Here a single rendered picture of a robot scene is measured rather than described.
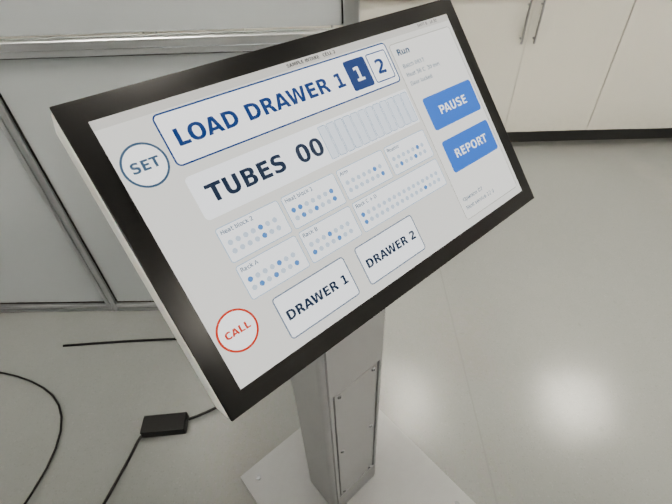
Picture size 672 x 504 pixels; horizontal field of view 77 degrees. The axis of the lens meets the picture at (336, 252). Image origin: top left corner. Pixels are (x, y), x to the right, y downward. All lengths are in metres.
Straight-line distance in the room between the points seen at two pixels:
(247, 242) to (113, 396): 1.37
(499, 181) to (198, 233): 0.42
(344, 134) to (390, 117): 0.07
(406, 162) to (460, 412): 1.13
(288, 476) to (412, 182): 1.04
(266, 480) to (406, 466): 0.41
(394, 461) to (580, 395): 0.68
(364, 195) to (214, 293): 0.20
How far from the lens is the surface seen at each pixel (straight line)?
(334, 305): 0.45
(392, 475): 1.38
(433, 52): 0.63
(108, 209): 0.41
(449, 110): 0.61
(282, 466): 1.41
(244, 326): 0.42
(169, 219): 0.41
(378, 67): 0.56
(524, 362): 1.71
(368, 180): 0.50
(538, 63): 2.81
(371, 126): 0.52
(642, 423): 1.74
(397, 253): 0.50
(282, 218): 0.44
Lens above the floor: 1.33
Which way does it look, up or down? 42 degrees down
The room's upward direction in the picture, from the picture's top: 3 degrees counter-clockwise
